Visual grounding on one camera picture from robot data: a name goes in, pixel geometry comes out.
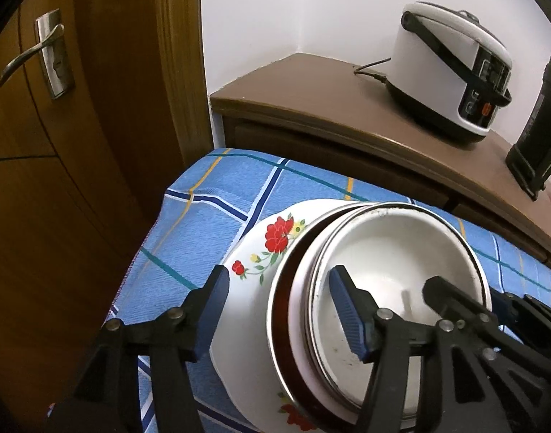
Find tall black thermos flask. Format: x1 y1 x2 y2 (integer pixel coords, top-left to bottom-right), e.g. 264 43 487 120
505 45 551 201

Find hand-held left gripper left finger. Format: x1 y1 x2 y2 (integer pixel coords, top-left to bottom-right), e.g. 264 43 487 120
47 264 231 433

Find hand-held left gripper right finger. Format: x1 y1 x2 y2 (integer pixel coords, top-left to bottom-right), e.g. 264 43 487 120
328 265 513 433

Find white and black rice cooker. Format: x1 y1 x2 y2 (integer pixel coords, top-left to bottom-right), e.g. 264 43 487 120
384 1 513 144

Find stainless steel bowl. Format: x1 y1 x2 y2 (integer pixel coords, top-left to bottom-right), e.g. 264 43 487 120
267 202 439 433

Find metal lever door handle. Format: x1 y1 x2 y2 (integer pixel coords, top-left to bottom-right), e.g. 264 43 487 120
0 8 75 101

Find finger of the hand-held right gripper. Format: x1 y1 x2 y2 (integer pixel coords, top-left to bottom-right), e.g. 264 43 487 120
422 275 499 357
489 288 535 339

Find white plate red flowers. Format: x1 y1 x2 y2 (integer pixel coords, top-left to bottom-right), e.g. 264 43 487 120
211 198 371 433

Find black rice cooker cord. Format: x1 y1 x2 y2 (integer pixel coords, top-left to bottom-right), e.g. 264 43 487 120
353 56 394 84

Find wooden door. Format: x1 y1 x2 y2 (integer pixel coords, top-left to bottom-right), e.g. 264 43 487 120
0 0 213 433

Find white enamel bowl pink flowers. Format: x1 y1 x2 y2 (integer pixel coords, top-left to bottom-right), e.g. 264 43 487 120
303 205 492 422

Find brown wooden cabinet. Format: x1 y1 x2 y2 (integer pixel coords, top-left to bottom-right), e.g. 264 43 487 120
210 52 551 276

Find pink plastic bowl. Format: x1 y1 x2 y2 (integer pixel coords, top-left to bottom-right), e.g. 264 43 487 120
287 205 421 425

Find blue plaid tablecloth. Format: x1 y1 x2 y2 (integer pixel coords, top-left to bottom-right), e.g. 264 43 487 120
47 146 551 433

